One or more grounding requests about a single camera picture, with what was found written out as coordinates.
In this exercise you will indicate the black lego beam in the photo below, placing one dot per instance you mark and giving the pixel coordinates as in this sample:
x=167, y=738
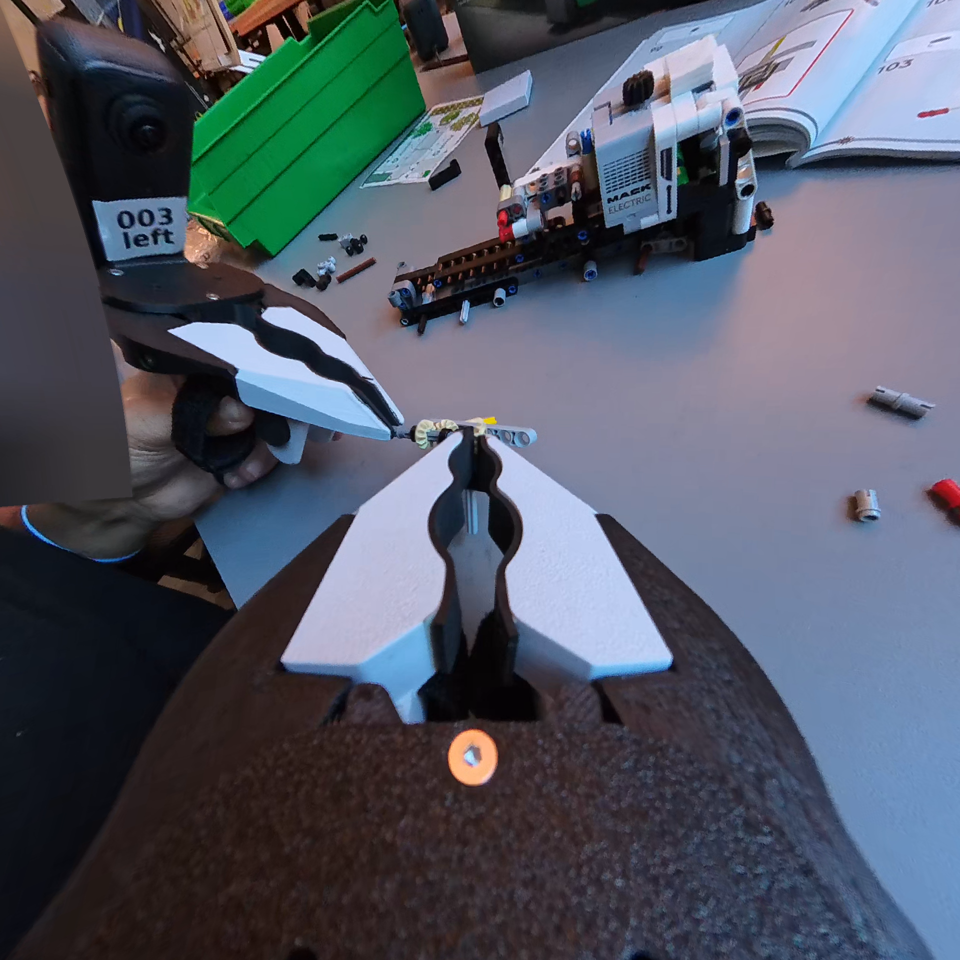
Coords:
x=445, y=174

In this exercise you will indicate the green and white sticker sheet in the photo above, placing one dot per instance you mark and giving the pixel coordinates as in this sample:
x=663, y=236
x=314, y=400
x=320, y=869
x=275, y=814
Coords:
x=420, y=146

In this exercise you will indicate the grey lego bush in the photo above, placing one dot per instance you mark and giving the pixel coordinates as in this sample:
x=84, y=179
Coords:
x=867, y=505

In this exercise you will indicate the open instruction booklet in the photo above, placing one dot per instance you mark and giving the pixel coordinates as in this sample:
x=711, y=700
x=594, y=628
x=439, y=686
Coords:
x=862, y=97

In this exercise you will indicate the red lego pin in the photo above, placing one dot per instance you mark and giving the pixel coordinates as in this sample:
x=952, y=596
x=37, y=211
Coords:
x=946, y=495

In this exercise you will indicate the brown lego axle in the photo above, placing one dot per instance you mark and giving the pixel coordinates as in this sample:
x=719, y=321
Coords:
x=356, y=271

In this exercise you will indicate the cluster of small dark lego pieces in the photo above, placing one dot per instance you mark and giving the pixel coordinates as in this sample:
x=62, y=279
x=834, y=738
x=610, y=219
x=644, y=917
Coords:
x=304, y=277

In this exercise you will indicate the small lego gear assembly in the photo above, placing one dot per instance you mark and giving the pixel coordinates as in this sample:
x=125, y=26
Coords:
x=517, y=434

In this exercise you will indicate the grey lego axle connector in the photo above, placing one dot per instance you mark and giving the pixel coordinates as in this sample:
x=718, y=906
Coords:
x=900, y=401

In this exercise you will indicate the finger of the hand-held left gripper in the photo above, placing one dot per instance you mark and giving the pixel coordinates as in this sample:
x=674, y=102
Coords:
x=315, y=334
x=285, y=382

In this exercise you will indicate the black container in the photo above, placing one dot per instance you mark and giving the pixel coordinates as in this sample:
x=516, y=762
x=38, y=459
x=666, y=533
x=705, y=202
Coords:
x=427, y=30

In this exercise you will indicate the white lego truck model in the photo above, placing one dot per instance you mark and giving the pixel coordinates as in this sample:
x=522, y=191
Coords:
x=637, y=172

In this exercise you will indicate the green plastic bin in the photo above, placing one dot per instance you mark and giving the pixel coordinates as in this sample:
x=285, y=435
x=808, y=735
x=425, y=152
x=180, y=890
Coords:
x=300, y=150

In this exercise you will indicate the white flat lego panel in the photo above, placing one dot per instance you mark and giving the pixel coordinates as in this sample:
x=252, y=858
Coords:
x=506, y=97

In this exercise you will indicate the person's left hand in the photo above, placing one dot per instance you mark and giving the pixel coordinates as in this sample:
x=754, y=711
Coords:
x=165, y=480

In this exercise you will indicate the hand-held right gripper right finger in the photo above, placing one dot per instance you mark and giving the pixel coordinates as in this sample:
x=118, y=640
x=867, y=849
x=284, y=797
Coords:
x=585, y=585

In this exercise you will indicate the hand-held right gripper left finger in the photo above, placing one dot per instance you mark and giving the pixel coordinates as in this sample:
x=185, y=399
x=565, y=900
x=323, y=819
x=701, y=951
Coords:
x=360, y=585

